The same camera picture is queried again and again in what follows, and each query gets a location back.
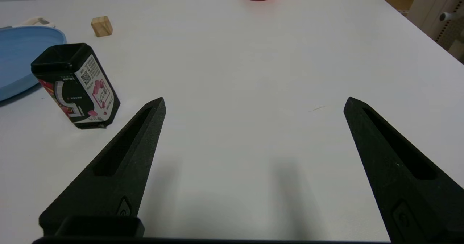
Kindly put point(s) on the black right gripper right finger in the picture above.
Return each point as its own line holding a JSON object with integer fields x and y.
{"x": 398, "y": 178}

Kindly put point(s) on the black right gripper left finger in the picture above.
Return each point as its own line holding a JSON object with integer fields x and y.
{"x": 119, "y": 171}

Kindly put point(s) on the small brown food piece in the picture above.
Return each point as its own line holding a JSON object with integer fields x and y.
{"x": 102, "y": 26}

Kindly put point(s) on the blue plate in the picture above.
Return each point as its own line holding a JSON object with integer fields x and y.
{"x": 21, "y": 52}

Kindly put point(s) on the black pink drink carton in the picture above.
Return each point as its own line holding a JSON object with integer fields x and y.
{"x": 72, "y": 88}

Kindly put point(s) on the white pegboard shelf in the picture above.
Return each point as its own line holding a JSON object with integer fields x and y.
{"x": 431, "y": 4}

